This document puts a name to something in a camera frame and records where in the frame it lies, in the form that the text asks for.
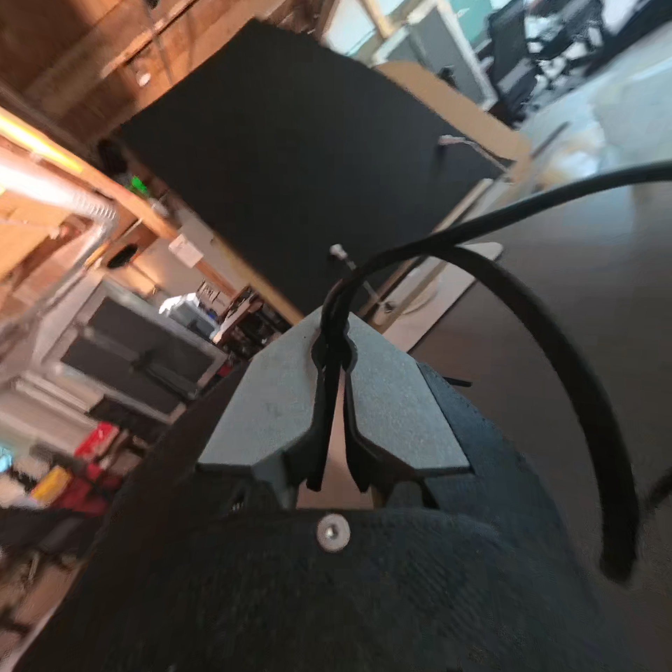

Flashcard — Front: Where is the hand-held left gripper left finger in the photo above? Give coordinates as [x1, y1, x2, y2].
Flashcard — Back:
[197, 308, 329, 491]

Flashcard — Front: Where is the silver ceiling pipe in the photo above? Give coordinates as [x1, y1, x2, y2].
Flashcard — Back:
[0, 149, 119, 295]

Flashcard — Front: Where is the grey computer monitor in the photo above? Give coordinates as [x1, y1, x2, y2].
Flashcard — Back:
[60, 293, 229, 422]

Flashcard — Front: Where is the black floor lamp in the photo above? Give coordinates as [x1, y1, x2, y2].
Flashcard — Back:
[105, 243, 158, 295]

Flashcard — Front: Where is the white paper wall sign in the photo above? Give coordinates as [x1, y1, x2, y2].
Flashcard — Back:
[168, 233, 204, 266]

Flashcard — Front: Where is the white pin with wire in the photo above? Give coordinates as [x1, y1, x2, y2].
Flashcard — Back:
[438, 134, 508, 170]
[329, 244, 380, 296]

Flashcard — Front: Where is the black board with wooden frame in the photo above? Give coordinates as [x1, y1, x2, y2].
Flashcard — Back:
[115, 18, 533, 337]

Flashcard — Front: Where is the row of black office chairs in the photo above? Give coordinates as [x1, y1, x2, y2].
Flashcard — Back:
[485, 0, 611, 125]

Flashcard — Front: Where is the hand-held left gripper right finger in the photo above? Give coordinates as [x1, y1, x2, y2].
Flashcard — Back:
[341, 312, 470, 494]

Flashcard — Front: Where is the long black cable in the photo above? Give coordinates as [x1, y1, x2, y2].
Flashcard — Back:
[307, 160, 672, 586]

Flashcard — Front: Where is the red bag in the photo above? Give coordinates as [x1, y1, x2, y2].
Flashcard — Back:
[52, 421, 125, 515]

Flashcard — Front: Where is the black dome ceiling fixture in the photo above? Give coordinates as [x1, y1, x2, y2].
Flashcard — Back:
[97, 138, 130, 177]

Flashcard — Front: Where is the grey equipment box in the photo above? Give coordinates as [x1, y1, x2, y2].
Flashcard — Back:
[159, 293, 219, 340]

